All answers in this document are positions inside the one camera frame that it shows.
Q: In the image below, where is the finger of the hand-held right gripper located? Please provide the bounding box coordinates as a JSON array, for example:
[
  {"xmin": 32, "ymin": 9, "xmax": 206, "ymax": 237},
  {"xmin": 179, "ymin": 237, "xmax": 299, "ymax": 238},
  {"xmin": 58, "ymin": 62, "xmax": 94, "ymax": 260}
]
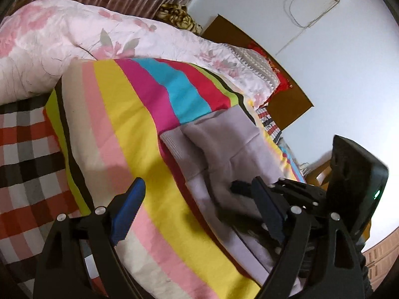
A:
[
  {"xmin": 246, "ymin": 215, "xmax": 284, "ymax": 254},
  {"xmin": 230, "ymin": 177, "xmax": 328, "ymax": 214}
]

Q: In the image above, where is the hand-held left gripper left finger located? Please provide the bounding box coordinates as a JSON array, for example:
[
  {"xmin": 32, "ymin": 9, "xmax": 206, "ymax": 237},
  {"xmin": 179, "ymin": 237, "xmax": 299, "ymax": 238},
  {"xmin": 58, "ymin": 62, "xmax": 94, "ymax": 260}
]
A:
[{"xmin": 33, "ymin": 177, "xmax": 146, "ymax": 299}]

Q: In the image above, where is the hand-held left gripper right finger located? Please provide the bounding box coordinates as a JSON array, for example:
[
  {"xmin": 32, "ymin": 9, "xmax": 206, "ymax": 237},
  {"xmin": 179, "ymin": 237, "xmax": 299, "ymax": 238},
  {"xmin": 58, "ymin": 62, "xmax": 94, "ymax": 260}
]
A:
[{"xmin": 251, "ymin": 176, "xmax": 366, "ymax": 299}]

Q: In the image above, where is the striped pillow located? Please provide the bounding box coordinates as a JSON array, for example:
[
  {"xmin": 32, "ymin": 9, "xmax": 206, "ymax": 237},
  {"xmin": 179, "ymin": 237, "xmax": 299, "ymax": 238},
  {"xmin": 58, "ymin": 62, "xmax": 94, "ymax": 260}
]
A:
[{"xmin": 256, "ymin": 106, "xmax": 283, "ymax": 144}]

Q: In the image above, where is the wooden headboard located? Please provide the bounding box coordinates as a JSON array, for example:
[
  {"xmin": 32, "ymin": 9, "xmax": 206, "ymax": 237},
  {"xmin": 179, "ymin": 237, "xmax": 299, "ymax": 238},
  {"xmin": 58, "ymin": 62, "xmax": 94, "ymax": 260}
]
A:
[{"xmin": 201, "ymin": 14, "xmax": 314, "ymax": 131}]

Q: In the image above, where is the colourful striped blanket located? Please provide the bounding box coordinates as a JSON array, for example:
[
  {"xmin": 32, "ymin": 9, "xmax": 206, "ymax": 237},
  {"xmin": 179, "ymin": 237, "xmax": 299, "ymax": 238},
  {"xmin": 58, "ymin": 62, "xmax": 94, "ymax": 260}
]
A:
[{"xmin": 44, "ymin": 58, "xmax": 307, "ymax": 299}]

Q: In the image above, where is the red cloth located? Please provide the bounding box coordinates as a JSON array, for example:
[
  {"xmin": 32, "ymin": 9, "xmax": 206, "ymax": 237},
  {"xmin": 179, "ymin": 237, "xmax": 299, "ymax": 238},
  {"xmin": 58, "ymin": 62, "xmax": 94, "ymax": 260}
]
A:
[{"xmin": 248, "ymin": 41, "xmax": 294, "ymax": 106}]

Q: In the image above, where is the plaid bed sheet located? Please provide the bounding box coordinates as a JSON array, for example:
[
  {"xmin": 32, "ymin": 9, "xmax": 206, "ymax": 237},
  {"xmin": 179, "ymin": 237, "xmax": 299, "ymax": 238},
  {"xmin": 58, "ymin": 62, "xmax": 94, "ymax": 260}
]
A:
[{"xmin": 0, "ymin": 95, "xmax": 94, "ymax": 299}]

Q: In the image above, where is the grey zigzag pillow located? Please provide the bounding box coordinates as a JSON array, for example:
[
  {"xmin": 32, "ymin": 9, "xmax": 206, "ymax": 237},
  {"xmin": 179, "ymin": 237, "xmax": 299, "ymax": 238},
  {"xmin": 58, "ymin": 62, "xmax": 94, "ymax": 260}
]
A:
[{"xmin": 229, "ymin": 44, "xmax": 281, "ymax": 89}]

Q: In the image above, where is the pink floral quilt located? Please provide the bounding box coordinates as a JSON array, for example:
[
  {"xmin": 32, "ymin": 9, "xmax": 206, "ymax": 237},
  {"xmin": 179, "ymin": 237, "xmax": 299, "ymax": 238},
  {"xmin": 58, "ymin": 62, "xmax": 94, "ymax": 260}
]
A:
[{"xmin": 0, "ymin": 0, "xmax": 275, "ymax": 106}]

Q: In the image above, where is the brown floral blanket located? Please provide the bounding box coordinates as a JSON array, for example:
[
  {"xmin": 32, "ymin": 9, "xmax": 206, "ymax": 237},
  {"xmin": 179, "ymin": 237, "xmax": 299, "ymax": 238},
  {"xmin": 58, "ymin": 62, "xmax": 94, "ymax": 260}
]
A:
[{"xmin": 155, "ymin": 2, "xmax": 203, "ymax": 35}]

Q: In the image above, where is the wall cable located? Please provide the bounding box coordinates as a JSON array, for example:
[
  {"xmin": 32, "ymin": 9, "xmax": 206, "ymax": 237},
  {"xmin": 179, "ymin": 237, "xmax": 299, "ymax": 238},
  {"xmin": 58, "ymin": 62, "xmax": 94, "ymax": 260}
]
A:
[{"xmin": 276, "ymin": 0, "xmax": 339, "ymax": 57}]

